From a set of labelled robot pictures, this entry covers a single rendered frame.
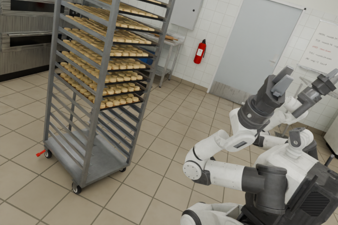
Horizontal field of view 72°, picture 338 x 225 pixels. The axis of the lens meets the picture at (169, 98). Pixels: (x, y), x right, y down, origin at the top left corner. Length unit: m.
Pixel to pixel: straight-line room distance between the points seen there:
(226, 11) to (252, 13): 0.48
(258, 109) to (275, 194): 0.31
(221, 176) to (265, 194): 0.16
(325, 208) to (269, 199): 0.22
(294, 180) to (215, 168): 0.28
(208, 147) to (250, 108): 0.24
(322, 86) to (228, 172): 0.68
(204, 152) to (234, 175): 0.13
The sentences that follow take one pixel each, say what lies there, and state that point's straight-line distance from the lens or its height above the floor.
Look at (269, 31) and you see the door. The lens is 4.87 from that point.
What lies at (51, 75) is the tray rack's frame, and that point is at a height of 0.77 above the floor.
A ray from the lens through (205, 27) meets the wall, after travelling 4.86.
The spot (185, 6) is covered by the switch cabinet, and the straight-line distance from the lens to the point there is 4.74.
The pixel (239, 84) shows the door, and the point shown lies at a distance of 4.99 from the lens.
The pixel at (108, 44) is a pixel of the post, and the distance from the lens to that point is 1.39.
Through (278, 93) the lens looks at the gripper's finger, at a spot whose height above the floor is 1.40.
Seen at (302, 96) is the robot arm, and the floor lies 1.30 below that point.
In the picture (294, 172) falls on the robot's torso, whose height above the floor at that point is 1.11.
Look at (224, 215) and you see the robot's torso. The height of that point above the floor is 0.67.
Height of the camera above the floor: 1.54
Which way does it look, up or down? 22 degrees down
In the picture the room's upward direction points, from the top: 17 degrees clockwise
